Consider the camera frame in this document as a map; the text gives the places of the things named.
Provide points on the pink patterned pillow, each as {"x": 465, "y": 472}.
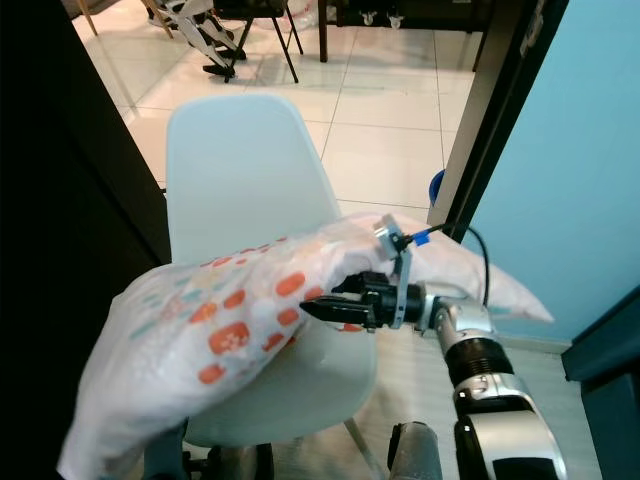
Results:
{"x": 190, "y": 330}

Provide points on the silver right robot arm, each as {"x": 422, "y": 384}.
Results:
{"x": 510, "y": 420}

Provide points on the white plastic shell chair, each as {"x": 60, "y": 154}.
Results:
{"x": 240, "y": 170}

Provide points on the black folding chair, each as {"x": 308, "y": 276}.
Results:
{"x": 285, "y": 40}

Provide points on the blue bucket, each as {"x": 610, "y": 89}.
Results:
{"x": 437, "y": 188}

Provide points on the grey right robot leg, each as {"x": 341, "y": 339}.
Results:
{"x": 418, "y": 455}

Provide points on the dark wooden table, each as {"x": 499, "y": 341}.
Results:
{"x": 410, "y": 12}

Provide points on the dark door leaf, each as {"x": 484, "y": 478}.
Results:
{"x": 60, "y": 250}

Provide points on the white legged robot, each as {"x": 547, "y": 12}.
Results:
{"x": 205, "y": 35}

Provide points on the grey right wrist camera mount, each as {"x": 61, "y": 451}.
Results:
{"x": 390, "y": 235}

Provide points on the dark door frame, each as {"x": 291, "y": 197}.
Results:
{"x": 500, "y": 100}

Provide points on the dark blue bed frame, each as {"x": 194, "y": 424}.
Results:
{"x": 610, "y": 400}

